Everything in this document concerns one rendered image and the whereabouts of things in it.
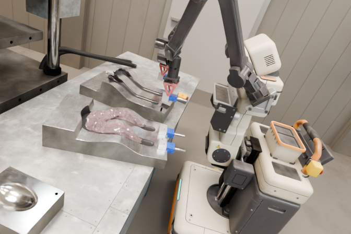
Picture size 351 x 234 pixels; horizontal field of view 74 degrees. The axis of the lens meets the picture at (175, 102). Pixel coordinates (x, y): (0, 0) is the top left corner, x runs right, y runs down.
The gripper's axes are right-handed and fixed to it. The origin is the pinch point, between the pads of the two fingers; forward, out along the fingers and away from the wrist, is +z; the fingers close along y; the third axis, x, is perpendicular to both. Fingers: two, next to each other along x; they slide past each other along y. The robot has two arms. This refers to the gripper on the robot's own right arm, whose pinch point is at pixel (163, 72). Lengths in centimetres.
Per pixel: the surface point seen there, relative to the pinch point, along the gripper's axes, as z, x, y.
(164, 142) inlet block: 7, 21, 57
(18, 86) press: 16, -64, 49
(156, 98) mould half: 6.2, 4.8, 23.8
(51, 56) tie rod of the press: 4, -62, 27
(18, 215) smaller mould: 8, -5, 108
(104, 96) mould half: 9.8, -20.7, 35.9
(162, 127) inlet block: 7, 16, 47
